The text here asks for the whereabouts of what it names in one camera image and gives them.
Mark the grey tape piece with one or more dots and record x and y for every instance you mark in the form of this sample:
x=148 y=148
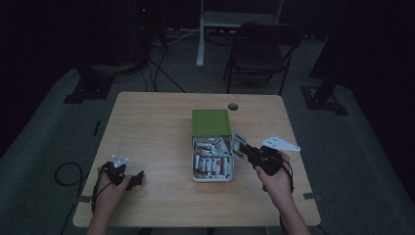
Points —
x=312 y=196
x=83 y=199

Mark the black stand base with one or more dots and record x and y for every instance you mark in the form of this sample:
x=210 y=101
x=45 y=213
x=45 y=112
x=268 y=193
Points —
x=88 y=86
x=323 y=101

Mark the small white packet orange print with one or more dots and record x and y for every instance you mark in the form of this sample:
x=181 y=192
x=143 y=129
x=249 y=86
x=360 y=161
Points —
x=239 y=147

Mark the person's right hand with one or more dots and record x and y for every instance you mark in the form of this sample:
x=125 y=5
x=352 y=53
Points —
x=277 y=182

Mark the white metal stand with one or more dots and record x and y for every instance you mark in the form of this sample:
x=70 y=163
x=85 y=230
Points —
x=203 y=36

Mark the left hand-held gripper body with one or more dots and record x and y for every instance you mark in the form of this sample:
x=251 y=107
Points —
x=116 y=169

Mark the black tape strip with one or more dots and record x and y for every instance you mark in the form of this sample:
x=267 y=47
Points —
x=97 y=128

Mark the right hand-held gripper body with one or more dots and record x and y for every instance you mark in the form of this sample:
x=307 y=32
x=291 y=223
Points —
x=268 y=160

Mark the pile of white sachets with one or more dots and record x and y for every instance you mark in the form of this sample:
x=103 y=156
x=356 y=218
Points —
x=212 y=160

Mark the black folding chair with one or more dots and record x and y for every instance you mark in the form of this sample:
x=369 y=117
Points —
x=261 y=55

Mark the person's left hand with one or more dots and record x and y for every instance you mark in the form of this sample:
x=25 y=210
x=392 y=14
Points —
x=112 y=192

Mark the green drawer box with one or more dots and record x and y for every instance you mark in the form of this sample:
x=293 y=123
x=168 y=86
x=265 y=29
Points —
x=211 y=122

